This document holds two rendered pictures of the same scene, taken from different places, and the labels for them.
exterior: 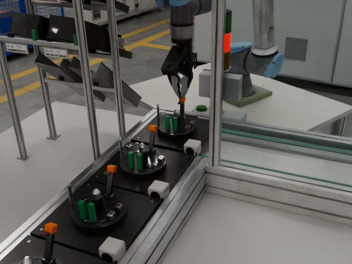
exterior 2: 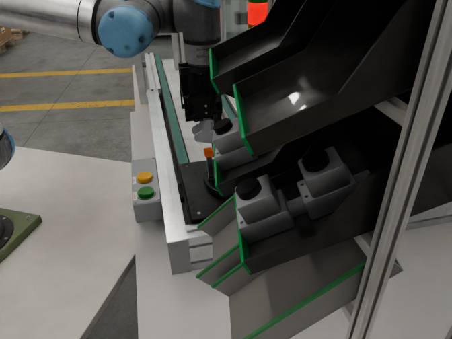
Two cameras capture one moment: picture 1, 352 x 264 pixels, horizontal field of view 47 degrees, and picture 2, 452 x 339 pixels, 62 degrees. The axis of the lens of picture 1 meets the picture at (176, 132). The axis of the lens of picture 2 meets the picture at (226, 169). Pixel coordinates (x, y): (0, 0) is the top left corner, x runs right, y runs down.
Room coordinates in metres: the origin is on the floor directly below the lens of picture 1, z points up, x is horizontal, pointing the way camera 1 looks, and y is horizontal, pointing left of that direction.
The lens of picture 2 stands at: (1.75, 0.62, 1.53)
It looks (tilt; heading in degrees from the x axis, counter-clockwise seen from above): 34 degrees down; 234
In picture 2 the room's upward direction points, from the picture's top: 1 degrees counter-clockwise
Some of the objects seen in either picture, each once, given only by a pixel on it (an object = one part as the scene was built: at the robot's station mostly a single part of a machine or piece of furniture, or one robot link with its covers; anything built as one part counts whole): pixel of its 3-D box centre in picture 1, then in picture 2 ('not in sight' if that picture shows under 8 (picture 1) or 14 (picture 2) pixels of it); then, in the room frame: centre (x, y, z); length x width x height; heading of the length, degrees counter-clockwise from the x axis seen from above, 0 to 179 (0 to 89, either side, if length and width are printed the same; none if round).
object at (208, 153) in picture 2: (181, 107); (212, 161); (1.32, -0.02, 1.04); 0.04 x 0.02 x 0.08; 156
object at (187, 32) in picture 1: (180, 31); (202, 52); (1.33, -0.02, 1.31); 0.08 x 0.08 x 0.05
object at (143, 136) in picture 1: (176, 132); (231, 185); (1.28, 0.00, 0.96); 0.24 x 0.24 x 0.02; 66
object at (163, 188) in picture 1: (142, 154); not in sight; (1.05, 0.10, 1.01); 0.24 x 0.24 x 0.13; 66
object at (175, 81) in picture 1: (178, 84); (206, 136); (1.34, -0.01, 1.12); 0.06 x 0.03 x 0.09; 156
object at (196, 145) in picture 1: (192, 147); not in sight; (1.15, -0.05, 0.97); 0.05 x 0.05 x 0.04; 66
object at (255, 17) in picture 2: not in sight; (257, 12); (1.10, -0.13, 1.33); 0.05 x 0.05 x 0.05
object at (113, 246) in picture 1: (97, 201); not in sight; (0.82, 0.20, 1.01); 0.24 x 0.24 x 0.13; 66
